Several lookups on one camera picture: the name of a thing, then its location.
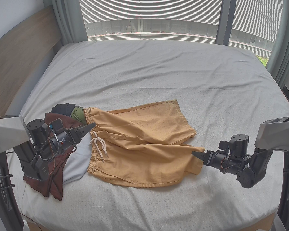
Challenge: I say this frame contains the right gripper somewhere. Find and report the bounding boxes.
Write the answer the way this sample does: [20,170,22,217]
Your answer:
[191,150,224,171]

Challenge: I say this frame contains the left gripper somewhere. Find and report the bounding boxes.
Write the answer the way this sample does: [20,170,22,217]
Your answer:
[57,122,96,151]

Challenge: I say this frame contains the tan shorts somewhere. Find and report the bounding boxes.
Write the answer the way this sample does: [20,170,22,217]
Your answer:
[83,100,206,188]

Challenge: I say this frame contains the bed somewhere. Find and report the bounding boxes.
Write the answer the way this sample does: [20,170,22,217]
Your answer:
[0,5,289,231]

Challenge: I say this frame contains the green garment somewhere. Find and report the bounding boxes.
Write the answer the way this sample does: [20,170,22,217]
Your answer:
[70,107,86,125]

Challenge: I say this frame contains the black garment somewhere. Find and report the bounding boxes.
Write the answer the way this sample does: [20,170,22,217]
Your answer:
[51,103,76,117]

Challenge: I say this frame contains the pale grey garment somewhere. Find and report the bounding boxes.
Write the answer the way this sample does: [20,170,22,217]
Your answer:
[62,135,93,185]

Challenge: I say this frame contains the brown garment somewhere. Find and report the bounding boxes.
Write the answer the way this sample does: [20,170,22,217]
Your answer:
[23,112,80,200]

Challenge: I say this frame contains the grey-green curtain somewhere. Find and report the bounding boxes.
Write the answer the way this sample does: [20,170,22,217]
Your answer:
[265,0,289,87]
[40,0,88,45]

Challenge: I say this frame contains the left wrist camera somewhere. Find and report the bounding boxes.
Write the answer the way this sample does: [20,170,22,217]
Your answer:
[49,118,63,132]

